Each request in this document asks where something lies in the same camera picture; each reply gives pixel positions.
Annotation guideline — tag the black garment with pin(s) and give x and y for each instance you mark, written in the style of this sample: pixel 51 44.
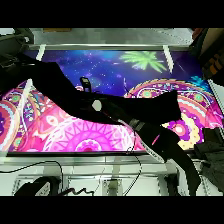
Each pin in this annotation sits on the black garment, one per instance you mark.
pixel 66 95

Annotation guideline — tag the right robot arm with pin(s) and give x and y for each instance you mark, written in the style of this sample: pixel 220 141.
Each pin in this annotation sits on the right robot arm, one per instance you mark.
pixel 173 156

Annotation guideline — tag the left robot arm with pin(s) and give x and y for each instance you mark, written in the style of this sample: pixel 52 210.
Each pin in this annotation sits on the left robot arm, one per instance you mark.
pixel 41 186

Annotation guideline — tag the heap of clothes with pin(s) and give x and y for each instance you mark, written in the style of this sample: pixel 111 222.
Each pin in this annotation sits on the heap of clothes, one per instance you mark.
pixel 211 50
pixel 11 41

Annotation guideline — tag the silver frame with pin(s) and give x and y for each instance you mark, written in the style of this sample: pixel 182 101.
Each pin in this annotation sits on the silver frame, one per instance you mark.
pixel 83 160

